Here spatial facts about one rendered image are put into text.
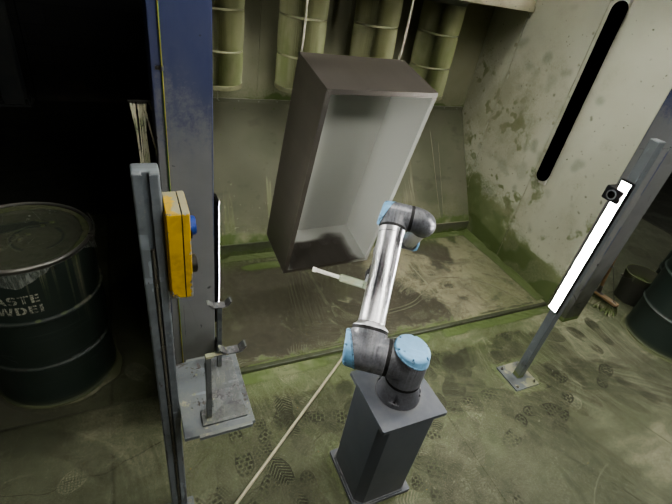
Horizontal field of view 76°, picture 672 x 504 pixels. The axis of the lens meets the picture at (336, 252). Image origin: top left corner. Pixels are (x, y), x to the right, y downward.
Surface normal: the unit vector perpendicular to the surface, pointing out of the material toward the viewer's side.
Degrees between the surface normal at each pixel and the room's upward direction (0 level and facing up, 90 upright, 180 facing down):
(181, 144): 90
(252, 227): 57
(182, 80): 90
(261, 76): 90
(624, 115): 90
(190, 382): 0
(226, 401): 0
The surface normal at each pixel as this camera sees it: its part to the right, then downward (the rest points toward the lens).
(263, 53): 0.39, 0.57
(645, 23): -0.91, 0.11
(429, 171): 0.41, 0.04
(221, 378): 0.15, -0.81
